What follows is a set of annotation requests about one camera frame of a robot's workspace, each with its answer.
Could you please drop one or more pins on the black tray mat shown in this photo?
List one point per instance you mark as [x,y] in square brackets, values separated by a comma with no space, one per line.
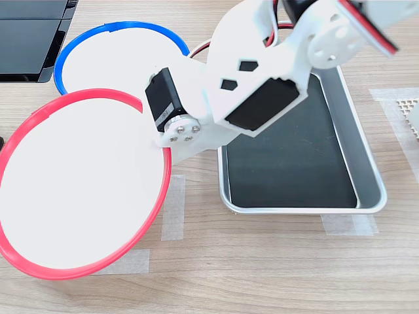
[294,170]

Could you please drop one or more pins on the white plate blue rim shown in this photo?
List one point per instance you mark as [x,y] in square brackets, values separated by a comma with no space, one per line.
[124,55]

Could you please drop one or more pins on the white plate red rim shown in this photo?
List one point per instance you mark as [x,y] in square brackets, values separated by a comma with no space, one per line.
[78,189]

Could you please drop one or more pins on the black glossy box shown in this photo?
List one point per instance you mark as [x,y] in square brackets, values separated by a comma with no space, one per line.
[26,45]

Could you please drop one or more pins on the translucent tape strip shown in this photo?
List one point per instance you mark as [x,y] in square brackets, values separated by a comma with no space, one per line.
[350,225]
[173,209]
[131,263]

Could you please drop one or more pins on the steel rectangular tray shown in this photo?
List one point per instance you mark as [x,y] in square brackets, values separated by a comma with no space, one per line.
[363,163]

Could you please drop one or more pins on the pale perforated base plate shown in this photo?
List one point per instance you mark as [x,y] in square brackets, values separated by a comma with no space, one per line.
[413,114]

